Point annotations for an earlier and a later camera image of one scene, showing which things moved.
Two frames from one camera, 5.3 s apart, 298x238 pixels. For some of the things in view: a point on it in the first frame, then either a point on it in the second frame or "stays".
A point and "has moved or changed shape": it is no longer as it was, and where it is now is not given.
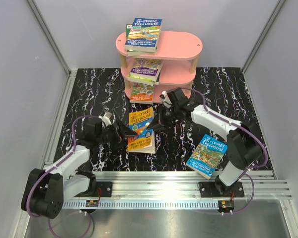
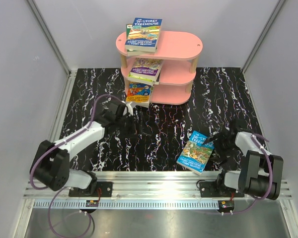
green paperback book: (132, 52) stays
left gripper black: (120, 136) → (134, 128)
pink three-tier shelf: (178, 50) stays
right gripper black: (158, 125) → (221, 155)
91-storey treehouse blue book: (143, 34) stays
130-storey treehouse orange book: (139, 119) → (139, 93)
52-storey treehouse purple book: (146, 68) stays
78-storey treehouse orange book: (141, 93) → (146, 104)
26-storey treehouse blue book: (206, 157) has moved or changed shape
